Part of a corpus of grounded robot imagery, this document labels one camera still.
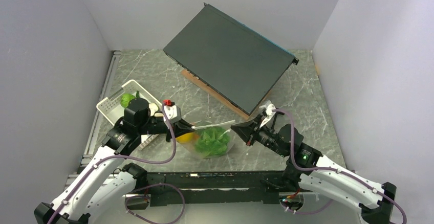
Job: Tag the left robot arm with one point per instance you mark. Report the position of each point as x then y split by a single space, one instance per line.
112 171

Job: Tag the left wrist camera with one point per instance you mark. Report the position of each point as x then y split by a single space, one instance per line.
171 112

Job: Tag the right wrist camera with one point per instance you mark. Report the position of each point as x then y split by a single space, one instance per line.
268 111

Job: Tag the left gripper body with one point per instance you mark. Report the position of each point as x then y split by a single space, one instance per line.
168 135

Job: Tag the wooden board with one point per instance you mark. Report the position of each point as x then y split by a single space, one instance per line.
203 85

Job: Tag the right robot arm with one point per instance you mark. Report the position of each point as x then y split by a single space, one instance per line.
309 169

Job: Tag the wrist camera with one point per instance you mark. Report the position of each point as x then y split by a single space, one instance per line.
268 111
171 112

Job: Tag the light green bumpy fruit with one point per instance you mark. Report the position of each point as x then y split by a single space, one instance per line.
126 99

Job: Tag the yellow lemon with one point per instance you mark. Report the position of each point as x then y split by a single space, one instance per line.
186 138

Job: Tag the dark rack server box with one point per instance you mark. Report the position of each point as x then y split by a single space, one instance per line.
229 57

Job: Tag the green lettuce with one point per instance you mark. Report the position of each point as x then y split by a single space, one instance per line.
212 141

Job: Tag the white mushrooms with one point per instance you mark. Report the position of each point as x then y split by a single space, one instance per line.
154 108

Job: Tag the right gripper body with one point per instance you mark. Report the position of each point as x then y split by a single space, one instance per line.
264 135

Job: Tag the white plastic basket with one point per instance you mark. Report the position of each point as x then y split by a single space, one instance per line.
110 107

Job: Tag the polka dot zip bag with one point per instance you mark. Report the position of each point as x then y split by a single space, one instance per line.
205 124

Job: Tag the aluminium side rail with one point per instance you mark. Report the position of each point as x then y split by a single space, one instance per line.
98 119

